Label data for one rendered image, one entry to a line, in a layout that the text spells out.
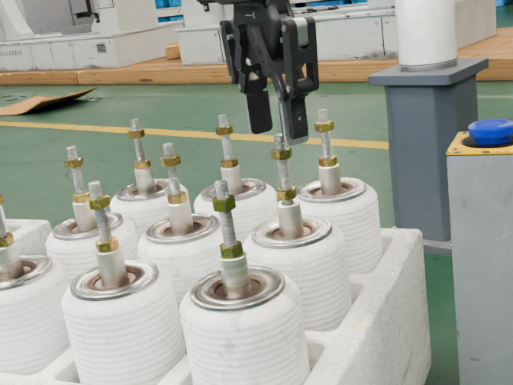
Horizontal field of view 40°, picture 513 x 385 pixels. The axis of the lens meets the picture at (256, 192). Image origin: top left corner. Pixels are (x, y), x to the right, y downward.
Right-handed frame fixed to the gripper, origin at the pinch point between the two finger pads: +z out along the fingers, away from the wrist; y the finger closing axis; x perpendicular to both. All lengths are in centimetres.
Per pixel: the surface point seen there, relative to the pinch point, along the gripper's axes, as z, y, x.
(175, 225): 9.6, 8.1, 8.5
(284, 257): 10.9, -3.8, 2.8
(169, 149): 2.0, 8.4, 7.6
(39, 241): 20, 46, 18
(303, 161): 36, 102, -56
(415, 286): 22.4, 3.0, -15.7
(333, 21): 12, 205, -132
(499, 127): 2.6, -10.2, -16.1
